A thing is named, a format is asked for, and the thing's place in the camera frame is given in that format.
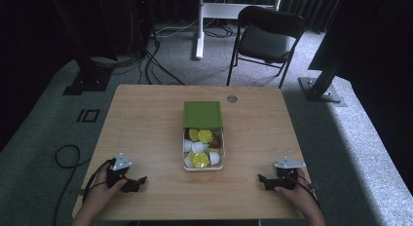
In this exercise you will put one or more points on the black metal stand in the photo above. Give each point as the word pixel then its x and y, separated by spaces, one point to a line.
pixel 319 86
pixel 87 80

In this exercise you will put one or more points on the pile of small capsule cups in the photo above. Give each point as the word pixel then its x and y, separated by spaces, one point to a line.
pixel 202 148

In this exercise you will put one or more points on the person's left hand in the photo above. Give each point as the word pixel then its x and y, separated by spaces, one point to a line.
pixel 103 191

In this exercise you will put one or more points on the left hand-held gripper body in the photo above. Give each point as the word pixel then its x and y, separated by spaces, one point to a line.
pixel 120 162

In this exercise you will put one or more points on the round grey table grommet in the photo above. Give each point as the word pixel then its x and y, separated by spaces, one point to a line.
pixel 232 98

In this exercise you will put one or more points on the white plastic box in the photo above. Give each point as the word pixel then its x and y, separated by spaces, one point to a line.
pixel 186 166

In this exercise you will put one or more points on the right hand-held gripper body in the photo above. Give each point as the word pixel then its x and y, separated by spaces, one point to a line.
pixel 287 174

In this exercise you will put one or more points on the person's right hand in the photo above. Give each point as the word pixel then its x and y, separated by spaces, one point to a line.
pixel 299 195

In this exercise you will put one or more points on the green box lid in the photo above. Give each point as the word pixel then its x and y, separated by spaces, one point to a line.
pixel 202 114

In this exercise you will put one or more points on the black computer tower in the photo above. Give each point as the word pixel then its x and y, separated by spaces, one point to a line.
pixel 133 21

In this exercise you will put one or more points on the white desk frame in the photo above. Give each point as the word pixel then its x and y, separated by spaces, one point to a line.
pixel 203 21

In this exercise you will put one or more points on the black folding chair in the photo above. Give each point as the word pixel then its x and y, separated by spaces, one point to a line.
pixel 264 41

